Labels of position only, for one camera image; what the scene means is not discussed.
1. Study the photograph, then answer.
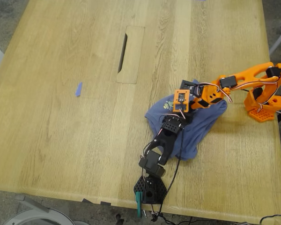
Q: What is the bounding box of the grey round chair base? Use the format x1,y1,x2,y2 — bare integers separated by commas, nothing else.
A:
2,194,91,225

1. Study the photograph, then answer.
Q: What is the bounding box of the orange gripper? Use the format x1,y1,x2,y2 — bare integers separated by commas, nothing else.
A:
190,97,211,110

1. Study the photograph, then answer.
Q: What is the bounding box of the black floor cable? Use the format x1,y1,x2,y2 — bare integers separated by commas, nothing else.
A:
259,205,281,225

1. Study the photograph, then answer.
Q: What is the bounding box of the blue tape strip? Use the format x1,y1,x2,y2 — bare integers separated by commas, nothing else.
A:
75,82,83,98

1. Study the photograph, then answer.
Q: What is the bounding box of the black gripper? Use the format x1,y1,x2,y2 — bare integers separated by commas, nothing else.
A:
191,84,203,98

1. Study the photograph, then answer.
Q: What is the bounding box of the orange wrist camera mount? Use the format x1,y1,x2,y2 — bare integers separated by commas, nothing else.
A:
172,89,190,113

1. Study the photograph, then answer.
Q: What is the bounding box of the long black arm cable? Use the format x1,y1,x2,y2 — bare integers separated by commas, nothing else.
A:
151,128,186,222

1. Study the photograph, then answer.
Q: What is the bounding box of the green table clamp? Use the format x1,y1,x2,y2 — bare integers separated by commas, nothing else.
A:
135,191,143,218

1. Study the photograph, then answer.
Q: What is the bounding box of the wooden table cable hatch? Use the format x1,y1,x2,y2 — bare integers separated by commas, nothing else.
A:
115,26,146,85

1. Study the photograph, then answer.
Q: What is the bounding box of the striped servo wire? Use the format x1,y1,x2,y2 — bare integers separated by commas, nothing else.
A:
193,82,233,104

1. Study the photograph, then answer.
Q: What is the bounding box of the blue printed T-shirt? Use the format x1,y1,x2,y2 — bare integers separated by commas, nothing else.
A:
144,79,228,161

